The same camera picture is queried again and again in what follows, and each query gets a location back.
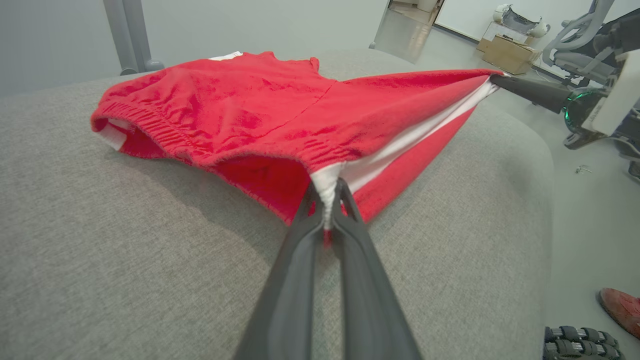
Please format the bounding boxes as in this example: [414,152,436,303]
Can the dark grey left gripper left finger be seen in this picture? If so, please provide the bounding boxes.
[235,182,326,360]

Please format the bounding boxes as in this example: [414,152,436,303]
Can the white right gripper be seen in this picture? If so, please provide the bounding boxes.
[490,49,640,151]

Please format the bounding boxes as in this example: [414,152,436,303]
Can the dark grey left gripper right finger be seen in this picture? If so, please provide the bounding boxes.
[332,177,423,360]

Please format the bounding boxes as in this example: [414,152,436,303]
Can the red shorts with white stripe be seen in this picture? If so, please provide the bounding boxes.
[90,50,503,248]

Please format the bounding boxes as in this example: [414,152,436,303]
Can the brown cardboard box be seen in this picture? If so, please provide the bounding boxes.
[482,35,542,75]

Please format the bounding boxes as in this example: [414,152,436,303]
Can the grey office chair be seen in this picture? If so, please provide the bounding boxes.
[542,0,640,87]

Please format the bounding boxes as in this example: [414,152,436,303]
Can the pale cardboard box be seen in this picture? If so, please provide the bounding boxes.
[476,21,531,53]

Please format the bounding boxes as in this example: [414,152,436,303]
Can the white grey headset device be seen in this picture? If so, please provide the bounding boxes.
[494,4,551,39]

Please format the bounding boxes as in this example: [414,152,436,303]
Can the red shoe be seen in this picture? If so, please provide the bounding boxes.
[596,287,640,341]

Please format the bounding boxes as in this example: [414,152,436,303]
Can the grey metal post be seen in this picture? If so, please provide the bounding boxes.
[102,0,152,76]

